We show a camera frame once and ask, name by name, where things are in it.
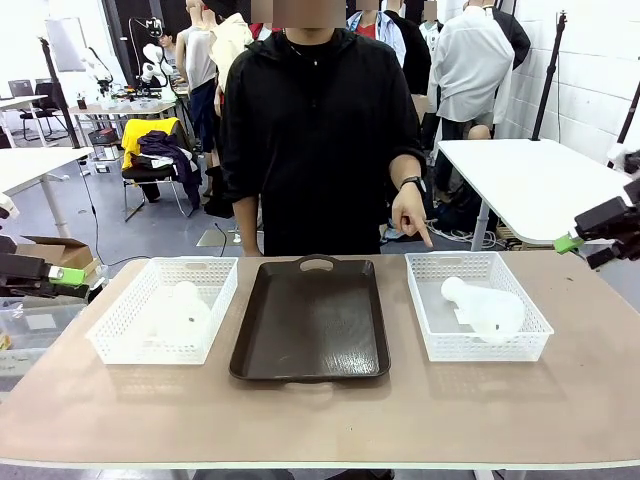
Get black office chair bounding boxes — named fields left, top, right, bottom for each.
left=7, top=78, right=69, bottom=142

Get person in black shirt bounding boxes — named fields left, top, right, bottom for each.
left=219, top=27, right=427, bottom=257

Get dark purple garment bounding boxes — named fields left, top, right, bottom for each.
left=137, top=129, right=204, bottom=211

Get dark brown plastic tray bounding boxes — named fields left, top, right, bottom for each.
left=228, top=253, right=392, bottom=385

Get white floor cables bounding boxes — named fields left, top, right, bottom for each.
left=427, top=217, right=507, bottom=251

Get mannequin in grey tank top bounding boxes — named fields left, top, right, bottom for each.
left=174, top=0, right=222, bottom=154

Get mannequin in white shirt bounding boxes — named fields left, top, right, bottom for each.
left=427, top=0, right=517, bottom=142

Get translucent white conical flask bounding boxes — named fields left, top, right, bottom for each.
left=439, top=276, right=527, bottom=345
left=148, top=280, right=214, bottom=352

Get red and black toolbox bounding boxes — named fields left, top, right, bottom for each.
left=88, top=127, right=120, bottom=147

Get black tripod stand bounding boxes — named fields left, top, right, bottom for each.
left=37, top=35, right=82, bottom=150
left=530, top=11, right=572, bottom=142

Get mannequin in black jacket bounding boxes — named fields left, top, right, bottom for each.
left=492, top=6, right=532, bottom=126

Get mannequin in cream hoodie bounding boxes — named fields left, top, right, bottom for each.
left=208, top=12, right=257, bottom=117

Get brown cardboard box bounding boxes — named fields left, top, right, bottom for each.
left=18, top=234, right=102, bottom=277

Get cluttered background work table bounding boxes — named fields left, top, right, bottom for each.
left=68, top=84, right=191, bottom=132

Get mannequin in blue jacket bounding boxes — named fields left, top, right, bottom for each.
left=345, top=8, right=407, bottom=69

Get white perforated plastic basket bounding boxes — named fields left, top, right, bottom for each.
left=404, top=251, right=555, bottom=362
left=85, top=256, right=240, bottom=366

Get person's left hand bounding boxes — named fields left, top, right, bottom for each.
left=391, top=187, right=435, bottom=249

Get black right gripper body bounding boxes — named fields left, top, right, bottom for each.
left=574, top=195, right=640, bottom=242

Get grey standing panel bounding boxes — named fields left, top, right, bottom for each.
left=44, top=17, right=89, bottom=74

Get white table with grey leg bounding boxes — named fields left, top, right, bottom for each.
left=0, top=146, right=95, bottom=239

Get person's right forearm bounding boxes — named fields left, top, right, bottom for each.
left=233, top=196, right=262, bottom=245

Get person's left forearm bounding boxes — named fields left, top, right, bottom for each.
left=389, top=152, right=427, bottom=184

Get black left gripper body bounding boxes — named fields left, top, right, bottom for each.
left=0, top=252, right=52, bottom=297

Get black metal chair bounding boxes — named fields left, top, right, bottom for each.
left=122, top=117, right=201, bottom=223

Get white table with rounded corner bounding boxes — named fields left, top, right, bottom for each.
left=436, top=138, right=634, bottom=252

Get clear plastic storage bin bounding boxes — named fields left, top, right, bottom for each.
left=0, top=296, right=87, bottom=354

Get yellow garment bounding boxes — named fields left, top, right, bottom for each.
left=121, top=117, right=180, bottom=170

